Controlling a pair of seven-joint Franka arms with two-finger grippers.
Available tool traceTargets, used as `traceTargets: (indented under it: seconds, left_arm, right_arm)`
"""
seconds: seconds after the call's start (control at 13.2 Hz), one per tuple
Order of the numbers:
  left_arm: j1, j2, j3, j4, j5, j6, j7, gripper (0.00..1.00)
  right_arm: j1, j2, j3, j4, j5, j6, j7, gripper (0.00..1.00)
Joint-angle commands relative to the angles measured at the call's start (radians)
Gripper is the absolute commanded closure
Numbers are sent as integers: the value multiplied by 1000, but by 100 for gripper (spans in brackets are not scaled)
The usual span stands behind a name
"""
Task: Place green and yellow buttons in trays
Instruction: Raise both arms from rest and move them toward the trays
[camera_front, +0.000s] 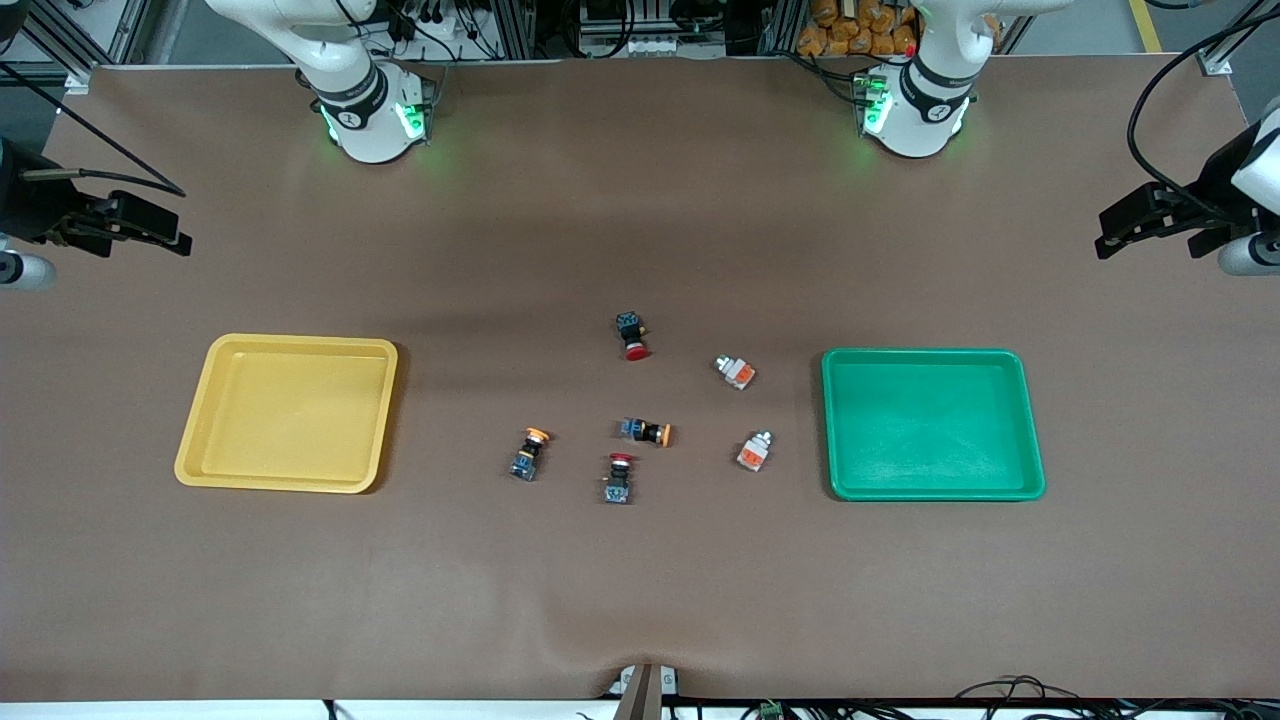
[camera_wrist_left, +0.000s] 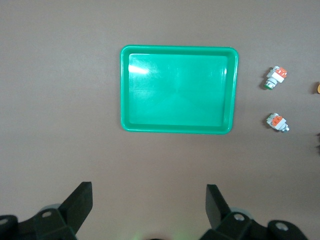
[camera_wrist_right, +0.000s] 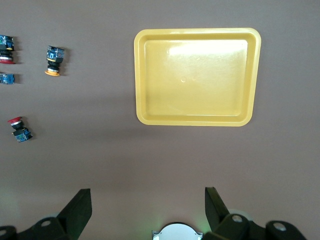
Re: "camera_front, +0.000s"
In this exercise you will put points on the yellow plastic tray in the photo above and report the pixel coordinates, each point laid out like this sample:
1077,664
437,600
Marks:
290,410

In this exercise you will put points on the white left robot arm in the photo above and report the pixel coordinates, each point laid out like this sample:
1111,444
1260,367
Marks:
915,125

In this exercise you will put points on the green plastic tray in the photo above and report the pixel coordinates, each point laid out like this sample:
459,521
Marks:
930,420

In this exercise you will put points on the white orange push button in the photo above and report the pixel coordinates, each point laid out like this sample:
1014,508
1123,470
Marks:
753,455
738,373

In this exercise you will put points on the red push button switch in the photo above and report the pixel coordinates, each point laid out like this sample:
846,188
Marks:
617,485
630,330

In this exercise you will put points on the white power strip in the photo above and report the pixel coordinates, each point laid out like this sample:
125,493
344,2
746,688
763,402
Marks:
625,46

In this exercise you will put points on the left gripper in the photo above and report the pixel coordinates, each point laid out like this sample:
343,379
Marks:
1203,207

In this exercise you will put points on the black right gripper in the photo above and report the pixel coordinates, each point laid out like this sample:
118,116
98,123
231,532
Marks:
30,207

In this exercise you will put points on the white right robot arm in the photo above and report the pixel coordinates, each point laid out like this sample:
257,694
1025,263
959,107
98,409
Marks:
370,130

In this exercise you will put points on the yellow push button switch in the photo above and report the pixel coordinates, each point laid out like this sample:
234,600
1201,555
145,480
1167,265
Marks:
645,432
527,458

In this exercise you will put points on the aluminium frame strut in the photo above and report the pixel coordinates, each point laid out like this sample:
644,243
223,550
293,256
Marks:
80,78
1215,62

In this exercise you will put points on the pile of orange items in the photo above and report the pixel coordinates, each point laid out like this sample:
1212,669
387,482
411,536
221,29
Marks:
850,35

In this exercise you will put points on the aluminium frame post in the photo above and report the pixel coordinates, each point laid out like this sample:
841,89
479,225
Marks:
780,25
515,25

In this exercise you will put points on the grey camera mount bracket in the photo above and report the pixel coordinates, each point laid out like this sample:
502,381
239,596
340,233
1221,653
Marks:
645,695

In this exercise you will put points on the brown table mat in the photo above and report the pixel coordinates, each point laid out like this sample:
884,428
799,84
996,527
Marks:
640,580

